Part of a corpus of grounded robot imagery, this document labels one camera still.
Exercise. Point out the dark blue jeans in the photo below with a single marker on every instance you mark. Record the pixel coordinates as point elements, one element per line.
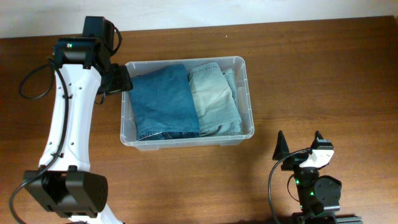
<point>163,105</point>

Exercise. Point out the light blue jeans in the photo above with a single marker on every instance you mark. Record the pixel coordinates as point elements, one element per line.
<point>215,97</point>

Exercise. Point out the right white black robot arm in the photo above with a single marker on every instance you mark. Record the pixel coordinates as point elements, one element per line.
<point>318,195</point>

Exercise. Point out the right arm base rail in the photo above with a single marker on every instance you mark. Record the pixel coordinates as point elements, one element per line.
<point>349,220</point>

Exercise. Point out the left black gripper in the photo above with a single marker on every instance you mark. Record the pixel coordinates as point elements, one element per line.
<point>123,79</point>

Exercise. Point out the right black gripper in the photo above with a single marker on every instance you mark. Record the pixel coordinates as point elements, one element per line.
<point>282,149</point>

